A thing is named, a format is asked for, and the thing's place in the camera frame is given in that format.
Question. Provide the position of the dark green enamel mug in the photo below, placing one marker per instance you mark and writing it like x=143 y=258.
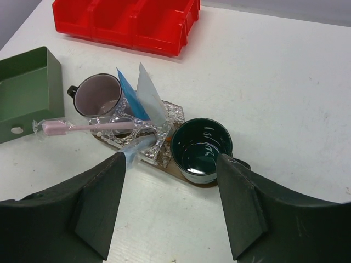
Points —
x=197 y=143

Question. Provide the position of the green metal tray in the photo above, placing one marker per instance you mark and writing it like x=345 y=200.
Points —
x=31 y=90

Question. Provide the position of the clear plastic bag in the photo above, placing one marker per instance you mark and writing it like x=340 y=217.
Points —
x=159 y=152

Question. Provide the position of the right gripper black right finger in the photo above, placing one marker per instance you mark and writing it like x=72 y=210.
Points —
x=267 y=222

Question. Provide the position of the white toothpaste tube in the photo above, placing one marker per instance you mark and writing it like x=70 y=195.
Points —
x=150 y=99

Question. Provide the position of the red plastic divided bin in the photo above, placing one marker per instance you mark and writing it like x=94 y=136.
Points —
x=160 y=27

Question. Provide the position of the toothbrush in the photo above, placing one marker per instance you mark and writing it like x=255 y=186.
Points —
x=132 y=150
x=59 y=127

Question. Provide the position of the oval wooden tray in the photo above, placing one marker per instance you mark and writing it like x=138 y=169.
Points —
x=174 y=170

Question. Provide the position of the blue toothpaste tube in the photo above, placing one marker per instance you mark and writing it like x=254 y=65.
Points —
x=135 y=105

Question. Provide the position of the translucent purple cup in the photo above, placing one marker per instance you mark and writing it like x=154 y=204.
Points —
x=99 y=95

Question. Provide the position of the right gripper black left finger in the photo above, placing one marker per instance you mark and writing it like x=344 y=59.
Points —
x=72 y=221

